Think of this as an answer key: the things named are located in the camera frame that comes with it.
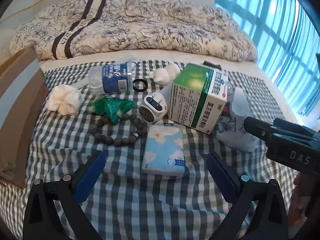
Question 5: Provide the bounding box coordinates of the floral tissue pack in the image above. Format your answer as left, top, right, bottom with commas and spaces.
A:
215, 87, 258, 152

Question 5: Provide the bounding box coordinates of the green white medicine box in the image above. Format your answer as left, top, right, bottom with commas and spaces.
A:
168, 63, 228, 134

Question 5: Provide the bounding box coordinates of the blue cloud tissue pack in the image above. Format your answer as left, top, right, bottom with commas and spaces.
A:
141, 121, 185, 178

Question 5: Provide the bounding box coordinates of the green snack wrapper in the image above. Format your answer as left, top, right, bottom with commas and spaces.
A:
86, 95, 136, 125

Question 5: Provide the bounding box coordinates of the white figurine toy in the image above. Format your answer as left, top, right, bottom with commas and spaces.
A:
146, 63, 181, 86

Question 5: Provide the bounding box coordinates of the clear water bottle blue label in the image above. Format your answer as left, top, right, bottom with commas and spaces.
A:
88, 62, 135, 95

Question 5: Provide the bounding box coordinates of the black hair tie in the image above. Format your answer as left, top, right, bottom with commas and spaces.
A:
132, 78, 147, 93

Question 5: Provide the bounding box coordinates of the black object behind box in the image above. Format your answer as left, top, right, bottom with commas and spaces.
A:
203, 61, 222, 70

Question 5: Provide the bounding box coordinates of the person's right hand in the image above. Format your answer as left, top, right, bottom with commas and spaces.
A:
287, 173, 316, 239

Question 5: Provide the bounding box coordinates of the white bed sheet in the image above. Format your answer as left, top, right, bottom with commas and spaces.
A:
40, 49, 297, 123

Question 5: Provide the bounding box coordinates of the crumpled white tissue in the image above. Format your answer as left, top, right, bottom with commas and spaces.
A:
46, 85, 84, 115

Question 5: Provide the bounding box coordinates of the cardboard box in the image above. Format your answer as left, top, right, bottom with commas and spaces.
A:
1, 47, 48, 188

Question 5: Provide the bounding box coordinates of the checkered blue white cloth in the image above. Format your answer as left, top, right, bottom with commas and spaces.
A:
0, 59, 299, 240

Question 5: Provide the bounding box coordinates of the white charger plug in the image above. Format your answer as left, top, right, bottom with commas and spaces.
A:
138, 92, 168, 124

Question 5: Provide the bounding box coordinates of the floral patterned duvet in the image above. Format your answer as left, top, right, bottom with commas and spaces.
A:
10, 0, 258, 62

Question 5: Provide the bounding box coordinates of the dark bead bracelet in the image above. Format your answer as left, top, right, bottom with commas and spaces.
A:
94, 113, 147, 147

